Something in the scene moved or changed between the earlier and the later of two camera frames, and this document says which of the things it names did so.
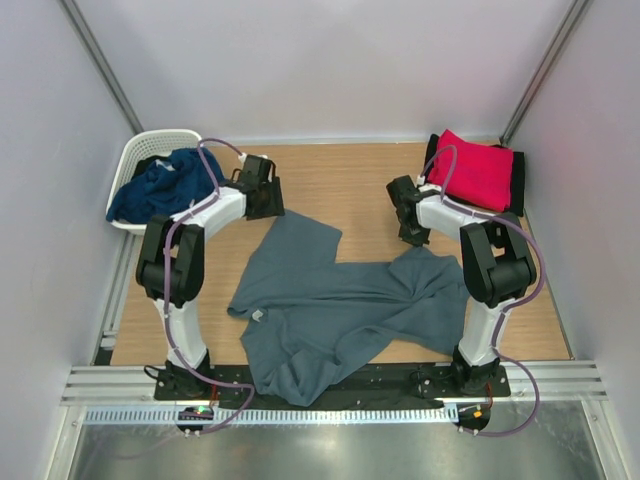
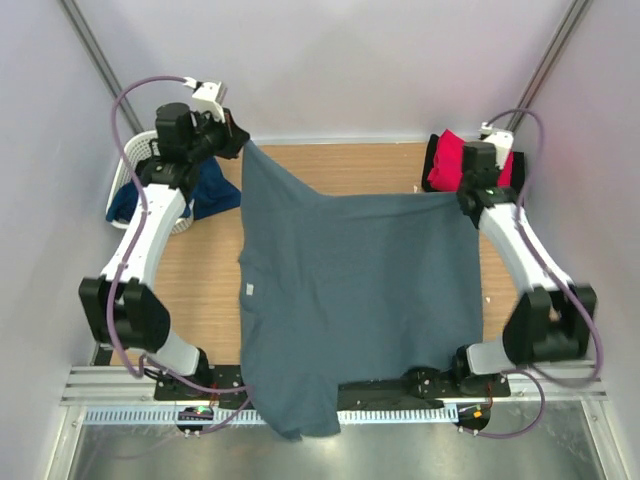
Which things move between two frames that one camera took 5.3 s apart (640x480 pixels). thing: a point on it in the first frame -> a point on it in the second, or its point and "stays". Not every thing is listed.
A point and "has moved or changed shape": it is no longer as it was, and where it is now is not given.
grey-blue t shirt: x=307 y=317 has moved or changed shape
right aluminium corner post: x=552 y=59 stays
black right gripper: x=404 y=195 -> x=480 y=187
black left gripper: x=275 y=207 -> x=233 y=136
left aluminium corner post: x=107 y=76 stays
